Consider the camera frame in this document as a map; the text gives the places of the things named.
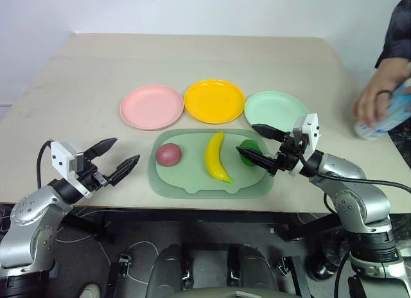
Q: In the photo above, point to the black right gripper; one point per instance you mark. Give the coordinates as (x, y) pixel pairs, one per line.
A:
(289, 158)

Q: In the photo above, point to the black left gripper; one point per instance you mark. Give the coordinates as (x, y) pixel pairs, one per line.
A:
(94, 179)

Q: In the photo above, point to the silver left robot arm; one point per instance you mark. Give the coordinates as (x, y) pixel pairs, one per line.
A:
(29, 217)

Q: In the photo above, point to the person's dark sleeved forearm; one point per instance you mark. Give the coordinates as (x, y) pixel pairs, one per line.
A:
(399, 31)

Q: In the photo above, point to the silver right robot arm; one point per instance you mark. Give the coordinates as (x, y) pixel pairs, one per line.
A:
(359, 201)

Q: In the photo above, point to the green pepper toy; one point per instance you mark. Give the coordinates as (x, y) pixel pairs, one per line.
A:
(252, 145)

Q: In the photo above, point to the light green plate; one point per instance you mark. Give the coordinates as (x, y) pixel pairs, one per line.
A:
(273, 110)

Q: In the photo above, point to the red potato toy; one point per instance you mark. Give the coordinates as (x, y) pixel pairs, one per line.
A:
(168, 155)

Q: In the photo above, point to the pink plate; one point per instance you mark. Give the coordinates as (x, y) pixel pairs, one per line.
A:
(151, 107)

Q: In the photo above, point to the yellow plate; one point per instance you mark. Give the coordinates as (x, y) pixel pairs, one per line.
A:
(214, 100)

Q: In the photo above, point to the person's bare hand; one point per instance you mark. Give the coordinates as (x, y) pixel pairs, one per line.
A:
(379, 83)

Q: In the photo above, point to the yellow banana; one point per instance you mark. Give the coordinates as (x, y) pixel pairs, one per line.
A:
(213, 156)

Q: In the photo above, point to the green translucent tray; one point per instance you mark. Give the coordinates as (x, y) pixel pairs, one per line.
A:
(192, 169)

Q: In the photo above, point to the dark rounded robot leg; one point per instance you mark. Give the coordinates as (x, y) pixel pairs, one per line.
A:
(167, 272)
(253, 269)

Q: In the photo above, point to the white shoe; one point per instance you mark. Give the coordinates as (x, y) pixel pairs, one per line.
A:
(90, 291)

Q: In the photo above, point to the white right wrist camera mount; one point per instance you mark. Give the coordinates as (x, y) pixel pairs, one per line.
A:
(311, 127)

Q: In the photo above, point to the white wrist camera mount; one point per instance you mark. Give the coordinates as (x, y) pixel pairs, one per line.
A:
(311, 127)
(62, 156)

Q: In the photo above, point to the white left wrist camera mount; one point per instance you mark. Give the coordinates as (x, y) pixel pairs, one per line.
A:
(62, 156)

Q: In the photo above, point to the black table frame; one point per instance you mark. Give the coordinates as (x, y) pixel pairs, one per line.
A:
(192, 217)

